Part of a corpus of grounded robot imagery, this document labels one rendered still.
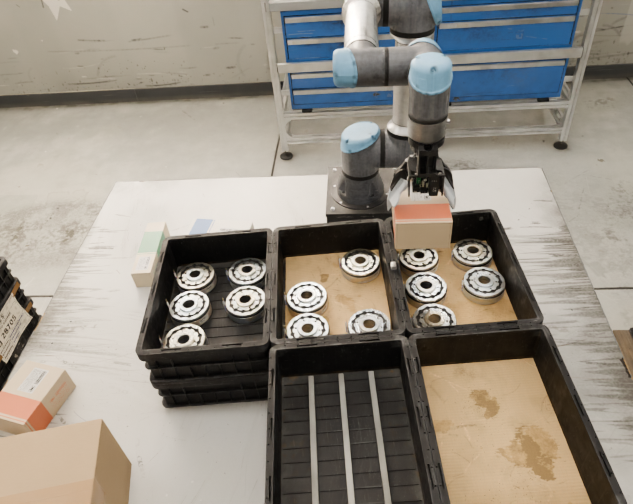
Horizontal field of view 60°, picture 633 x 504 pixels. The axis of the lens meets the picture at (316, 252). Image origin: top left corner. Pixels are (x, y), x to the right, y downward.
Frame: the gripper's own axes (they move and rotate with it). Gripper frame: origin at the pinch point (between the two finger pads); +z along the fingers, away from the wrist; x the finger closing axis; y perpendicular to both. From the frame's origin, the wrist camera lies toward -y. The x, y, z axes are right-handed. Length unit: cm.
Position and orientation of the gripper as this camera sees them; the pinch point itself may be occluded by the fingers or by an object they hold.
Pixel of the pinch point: (420, 207)
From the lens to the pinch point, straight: 126.2
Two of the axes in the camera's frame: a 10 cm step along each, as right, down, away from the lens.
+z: 0.8, 7.3, 6.8
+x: 10.0, -0.2, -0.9
